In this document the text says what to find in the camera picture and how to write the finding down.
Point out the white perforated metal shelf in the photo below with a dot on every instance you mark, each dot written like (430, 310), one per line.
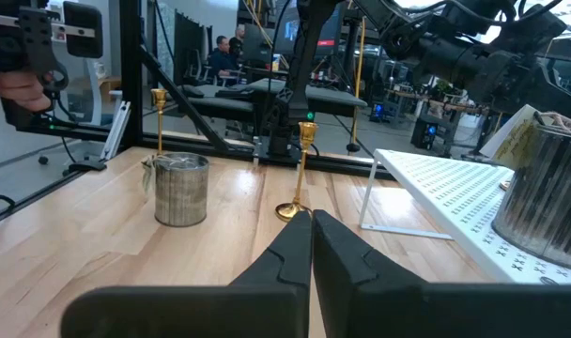
(436, 188)

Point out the black desk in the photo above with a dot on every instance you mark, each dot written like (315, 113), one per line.
(313, 96)

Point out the black aluminium frame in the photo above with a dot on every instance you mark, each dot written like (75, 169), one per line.
(130, 70)

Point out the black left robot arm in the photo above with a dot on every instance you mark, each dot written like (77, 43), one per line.
(454, 51)

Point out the person's hand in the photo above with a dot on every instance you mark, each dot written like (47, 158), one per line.
(18, 91)

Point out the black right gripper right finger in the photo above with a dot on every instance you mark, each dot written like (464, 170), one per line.
(407, 312)

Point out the silver candle tin with tag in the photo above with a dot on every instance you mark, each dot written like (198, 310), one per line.
(182, 197)
(548, 197)

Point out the yellow pole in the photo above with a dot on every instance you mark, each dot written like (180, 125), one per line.
(359, 70)

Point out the silver aluminium bar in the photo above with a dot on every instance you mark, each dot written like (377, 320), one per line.
(116, 131)

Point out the person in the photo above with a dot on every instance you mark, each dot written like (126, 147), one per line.
(220, 58)
(238, 40)

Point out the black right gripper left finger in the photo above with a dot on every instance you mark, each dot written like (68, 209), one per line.
(220, 312)

